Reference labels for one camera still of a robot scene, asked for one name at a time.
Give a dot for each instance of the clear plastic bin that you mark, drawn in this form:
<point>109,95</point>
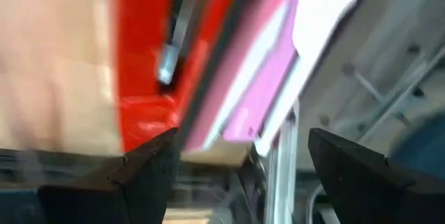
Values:
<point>285,182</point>

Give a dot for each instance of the pink stapler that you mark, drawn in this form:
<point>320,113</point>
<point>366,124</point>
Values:
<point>264,88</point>

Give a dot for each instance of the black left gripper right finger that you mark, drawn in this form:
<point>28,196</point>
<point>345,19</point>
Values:
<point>365,196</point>

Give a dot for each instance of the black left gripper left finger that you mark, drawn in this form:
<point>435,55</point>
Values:
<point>139,189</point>

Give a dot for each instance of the red stapler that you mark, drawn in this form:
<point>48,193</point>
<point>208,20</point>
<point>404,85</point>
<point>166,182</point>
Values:
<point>142,60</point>

